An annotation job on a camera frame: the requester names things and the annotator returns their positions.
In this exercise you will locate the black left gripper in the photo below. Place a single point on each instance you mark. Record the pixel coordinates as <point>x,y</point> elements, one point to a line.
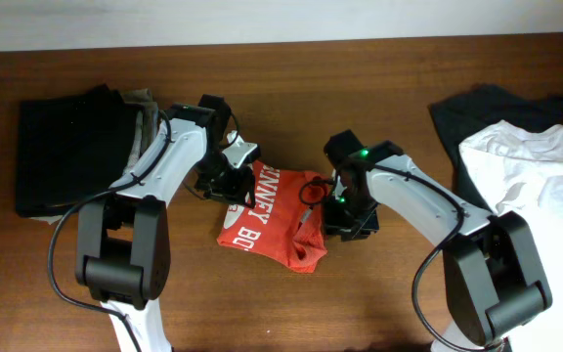
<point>236,189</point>

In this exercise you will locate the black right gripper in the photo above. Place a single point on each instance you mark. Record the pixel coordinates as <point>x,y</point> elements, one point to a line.
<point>333,225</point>

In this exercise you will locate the red orange printed t-shirt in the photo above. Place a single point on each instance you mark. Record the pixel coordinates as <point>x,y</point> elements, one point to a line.
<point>286,222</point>

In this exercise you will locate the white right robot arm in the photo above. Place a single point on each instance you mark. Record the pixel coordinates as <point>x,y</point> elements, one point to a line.
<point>494,278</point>

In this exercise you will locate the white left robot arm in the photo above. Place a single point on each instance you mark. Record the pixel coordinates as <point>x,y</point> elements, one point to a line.
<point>123,248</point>

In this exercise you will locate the folded white patterned garment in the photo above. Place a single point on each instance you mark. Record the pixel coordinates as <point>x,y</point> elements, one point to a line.
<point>135,152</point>

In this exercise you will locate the folded olive grey garment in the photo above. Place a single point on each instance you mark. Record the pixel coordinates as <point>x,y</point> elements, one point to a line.
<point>142,98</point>

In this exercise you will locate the folded black garment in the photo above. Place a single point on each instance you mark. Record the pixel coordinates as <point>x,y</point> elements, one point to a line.
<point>70,148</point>

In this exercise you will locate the white t-shirt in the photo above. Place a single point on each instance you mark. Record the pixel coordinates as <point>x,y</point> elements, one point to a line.
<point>516,170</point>

